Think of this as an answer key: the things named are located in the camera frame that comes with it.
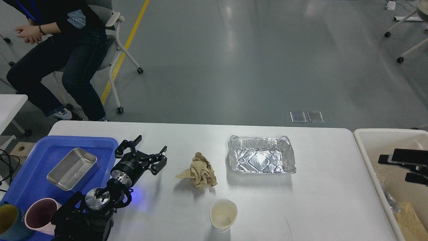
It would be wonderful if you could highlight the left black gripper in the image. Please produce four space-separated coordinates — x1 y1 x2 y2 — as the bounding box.
110 135 167 188

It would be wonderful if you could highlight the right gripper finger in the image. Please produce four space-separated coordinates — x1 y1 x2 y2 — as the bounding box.
378 148 428 174
405 172 428 186

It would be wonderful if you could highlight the steel rectangular container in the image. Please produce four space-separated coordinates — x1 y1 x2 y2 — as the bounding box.
47 148 99 193

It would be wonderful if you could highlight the pink mug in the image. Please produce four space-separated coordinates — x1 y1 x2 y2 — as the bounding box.
24 198 62 236

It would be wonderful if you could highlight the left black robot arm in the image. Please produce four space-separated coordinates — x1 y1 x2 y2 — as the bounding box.
51 135 167 241

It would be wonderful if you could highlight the white plastic bin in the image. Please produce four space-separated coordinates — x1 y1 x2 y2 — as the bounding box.
353 129 428 241

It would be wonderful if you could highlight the crumpled brown paper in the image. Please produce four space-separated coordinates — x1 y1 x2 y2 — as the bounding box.
175 152 218 189

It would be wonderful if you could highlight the white paper cup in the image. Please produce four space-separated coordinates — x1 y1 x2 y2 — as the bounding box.
209 199 237 233

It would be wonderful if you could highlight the blue plastic tray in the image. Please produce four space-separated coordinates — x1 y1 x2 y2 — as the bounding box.
0 136 119 241

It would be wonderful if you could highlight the right floor plate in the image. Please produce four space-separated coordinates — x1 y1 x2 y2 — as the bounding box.
307 111 324 123

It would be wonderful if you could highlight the floor plate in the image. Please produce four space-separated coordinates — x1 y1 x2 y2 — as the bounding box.
290 111 307 123
307 111 324 123

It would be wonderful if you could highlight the wooden block with hole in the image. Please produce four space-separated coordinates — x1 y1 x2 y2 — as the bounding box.
9 142 35 165

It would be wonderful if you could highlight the left floor plate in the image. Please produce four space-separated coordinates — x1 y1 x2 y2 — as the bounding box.
290 111 307 123

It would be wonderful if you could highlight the white wheeled furniture base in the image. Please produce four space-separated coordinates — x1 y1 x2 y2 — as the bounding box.
384 0 428 64

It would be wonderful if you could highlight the aluminium foil tray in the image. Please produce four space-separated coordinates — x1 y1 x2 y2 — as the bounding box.
228 135 297 174

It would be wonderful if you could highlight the blue mug yellow inside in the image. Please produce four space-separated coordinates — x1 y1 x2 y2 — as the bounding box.
0 202 34 241

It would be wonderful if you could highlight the white side table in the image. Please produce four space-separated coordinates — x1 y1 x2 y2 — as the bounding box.
0 94 28 135

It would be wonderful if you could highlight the person in black clothes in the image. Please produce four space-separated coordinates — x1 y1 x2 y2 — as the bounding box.
5 0 108 122

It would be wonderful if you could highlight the grey office chair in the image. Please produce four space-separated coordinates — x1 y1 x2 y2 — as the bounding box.
86 0 144 114

